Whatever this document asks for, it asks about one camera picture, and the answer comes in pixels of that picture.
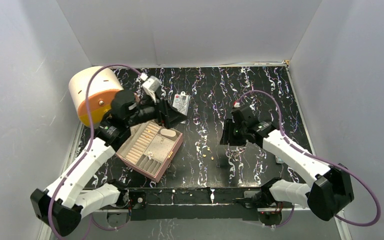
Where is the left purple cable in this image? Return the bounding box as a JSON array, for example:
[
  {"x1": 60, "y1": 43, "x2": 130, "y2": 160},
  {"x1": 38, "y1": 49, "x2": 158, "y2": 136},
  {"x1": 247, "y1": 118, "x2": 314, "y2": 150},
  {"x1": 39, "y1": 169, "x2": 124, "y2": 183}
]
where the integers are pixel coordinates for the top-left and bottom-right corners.
[{"x1": 47, "y1": 64, "x2": 143, "y2": 240}]

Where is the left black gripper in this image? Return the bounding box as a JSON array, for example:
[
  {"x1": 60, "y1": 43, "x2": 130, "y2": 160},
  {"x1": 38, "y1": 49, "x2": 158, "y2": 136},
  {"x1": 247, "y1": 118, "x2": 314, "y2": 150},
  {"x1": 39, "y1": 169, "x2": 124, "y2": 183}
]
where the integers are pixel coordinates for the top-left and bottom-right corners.
[{"x1": 126, "y1": 90, "x2": 188, "y2": 129}]

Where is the purple cable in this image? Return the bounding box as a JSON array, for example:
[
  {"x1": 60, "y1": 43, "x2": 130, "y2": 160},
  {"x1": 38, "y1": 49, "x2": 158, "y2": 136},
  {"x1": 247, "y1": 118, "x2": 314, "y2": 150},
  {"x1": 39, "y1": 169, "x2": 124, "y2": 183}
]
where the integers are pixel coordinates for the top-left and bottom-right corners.
[
  {"x1": 234, "y1": 89, "x2": 382, "y2": 228},
  {"x1": 47, "y1": 64, "x2": 143, "y2": 240}
]

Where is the clear packaged necklace card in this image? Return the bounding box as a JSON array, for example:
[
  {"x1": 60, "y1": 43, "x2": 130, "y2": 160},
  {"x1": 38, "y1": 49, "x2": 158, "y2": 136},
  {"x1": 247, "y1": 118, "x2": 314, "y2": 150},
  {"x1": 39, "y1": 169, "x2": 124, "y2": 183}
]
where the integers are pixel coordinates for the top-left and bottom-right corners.
[{"x1": 172, "y1": 91, "x2": 191, "y2": 116}]

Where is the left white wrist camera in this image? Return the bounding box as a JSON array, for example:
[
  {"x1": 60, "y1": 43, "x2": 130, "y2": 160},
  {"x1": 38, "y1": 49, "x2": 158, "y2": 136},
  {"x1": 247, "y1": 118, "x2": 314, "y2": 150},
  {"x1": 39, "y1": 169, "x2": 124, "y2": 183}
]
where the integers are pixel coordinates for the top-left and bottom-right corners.
[{"x1": 139, "y1": 73, "x2": 162, "y2": 103}]

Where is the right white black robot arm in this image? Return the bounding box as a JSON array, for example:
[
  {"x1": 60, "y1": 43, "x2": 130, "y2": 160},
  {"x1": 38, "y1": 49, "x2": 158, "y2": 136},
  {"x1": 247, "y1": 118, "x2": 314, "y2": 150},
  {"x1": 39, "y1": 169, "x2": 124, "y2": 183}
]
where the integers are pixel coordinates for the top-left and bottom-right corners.
[{"x1": 220, "y1": 105, "x2": 355, "y2": 221}]

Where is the pink open jewelry box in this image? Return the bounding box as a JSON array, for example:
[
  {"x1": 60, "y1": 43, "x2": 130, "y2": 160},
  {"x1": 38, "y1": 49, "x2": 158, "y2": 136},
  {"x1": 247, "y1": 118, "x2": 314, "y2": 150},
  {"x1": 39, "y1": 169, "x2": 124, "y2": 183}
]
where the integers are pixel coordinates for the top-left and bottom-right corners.
[{"x1": 115, "y1": 120, "x2": 184, "y2": 183}]

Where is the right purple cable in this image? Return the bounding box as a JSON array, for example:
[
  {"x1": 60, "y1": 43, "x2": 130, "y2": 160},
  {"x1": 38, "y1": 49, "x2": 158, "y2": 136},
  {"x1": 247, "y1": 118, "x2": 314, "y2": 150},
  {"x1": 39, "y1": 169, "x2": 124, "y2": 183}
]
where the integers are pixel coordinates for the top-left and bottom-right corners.
[{"x1": 234, "y1": 89, "x2": 382, "y2": 228}]

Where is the small blue grey object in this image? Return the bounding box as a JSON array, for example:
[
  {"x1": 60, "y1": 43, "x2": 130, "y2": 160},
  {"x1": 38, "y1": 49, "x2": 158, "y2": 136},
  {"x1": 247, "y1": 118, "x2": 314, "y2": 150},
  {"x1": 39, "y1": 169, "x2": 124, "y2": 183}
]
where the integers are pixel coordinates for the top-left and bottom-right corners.
[{"x1": 275, "y1": 156, "x2": 284, "y2": 164}]

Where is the silver jewelry in box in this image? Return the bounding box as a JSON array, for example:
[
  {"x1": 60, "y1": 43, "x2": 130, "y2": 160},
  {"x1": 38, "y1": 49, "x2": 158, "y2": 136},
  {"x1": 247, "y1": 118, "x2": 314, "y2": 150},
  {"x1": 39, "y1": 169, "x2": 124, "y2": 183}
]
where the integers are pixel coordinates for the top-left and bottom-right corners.
[{"x1": 146, "y1": 151, "x2": 155, "y2": 159}]

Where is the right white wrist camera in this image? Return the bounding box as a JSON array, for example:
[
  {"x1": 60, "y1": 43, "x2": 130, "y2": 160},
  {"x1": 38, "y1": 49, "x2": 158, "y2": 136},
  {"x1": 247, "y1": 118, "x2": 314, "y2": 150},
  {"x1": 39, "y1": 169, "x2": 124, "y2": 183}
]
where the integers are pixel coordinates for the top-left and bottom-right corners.
[{"x1": 233, "y1": 102, "x2": 241, "y2": 108}]

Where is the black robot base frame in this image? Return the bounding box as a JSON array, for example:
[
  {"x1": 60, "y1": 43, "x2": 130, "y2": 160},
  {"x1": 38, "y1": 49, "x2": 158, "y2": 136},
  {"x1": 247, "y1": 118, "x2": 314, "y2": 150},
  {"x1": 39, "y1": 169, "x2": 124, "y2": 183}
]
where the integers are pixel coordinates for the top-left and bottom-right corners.
[{"x1": 95, "y1": 186, "x2": 296, "y2": 227}]

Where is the white orange cylindrical drawer box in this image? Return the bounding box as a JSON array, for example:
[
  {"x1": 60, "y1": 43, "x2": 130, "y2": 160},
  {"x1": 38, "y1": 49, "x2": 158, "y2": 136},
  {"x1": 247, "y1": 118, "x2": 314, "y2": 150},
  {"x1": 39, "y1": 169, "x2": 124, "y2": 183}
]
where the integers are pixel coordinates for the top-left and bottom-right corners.
[{"x1": 68, "y1": 66, "x2": 123, "y2": 128}]

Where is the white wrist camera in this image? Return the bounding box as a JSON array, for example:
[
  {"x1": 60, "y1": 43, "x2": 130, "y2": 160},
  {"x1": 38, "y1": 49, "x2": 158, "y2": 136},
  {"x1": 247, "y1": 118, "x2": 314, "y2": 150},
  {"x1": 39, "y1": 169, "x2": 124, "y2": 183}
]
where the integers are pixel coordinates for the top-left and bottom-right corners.
[
  {"x1": 233, "y1": 102, "x2": 241, "y2": 108},
  {"x1": 139, "y1": 73, "x2": 162, "y2": 103}
]

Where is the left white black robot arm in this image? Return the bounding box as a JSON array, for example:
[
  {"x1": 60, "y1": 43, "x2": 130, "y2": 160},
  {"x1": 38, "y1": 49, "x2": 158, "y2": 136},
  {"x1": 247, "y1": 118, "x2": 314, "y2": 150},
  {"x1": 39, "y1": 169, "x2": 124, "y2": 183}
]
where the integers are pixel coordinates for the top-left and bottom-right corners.
[{"x1": 30, "y1": 90, "x2": 187, "y2": 240}]

